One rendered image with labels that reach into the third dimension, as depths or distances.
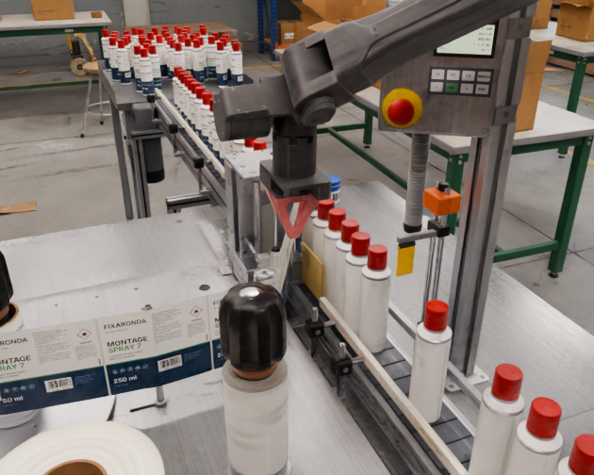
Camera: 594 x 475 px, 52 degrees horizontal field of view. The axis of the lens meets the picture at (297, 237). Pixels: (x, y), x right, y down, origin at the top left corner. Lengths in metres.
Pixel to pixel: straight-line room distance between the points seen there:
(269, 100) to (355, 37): 0.12
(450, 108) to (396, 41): 0.28
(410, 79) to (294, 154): 0.24
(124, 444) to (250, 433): 0.15
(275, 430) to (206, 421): 0.20
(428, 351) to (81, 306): 0.72
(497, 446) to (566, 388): 0.39
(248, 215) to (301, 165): 0.48
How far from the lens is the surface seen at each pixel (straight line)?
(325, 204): 1.17
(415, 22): 0.66
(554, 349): 1.30
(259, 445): 0.82
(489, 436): 0.83
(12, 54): 8.39
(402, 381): 1.07
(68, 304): 1.32
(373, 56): 0.66
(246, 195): 1.22
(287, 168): 0.77
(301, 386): 1.04
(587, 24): 5.13
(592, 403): 1.20
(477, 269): 1.04
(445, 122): 0.93
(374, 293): 1.04
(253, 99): 0.72
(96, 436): 0.80
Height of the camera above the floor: 1.57
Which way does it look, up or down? 28 degrees down
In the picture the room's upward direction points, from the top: straight up
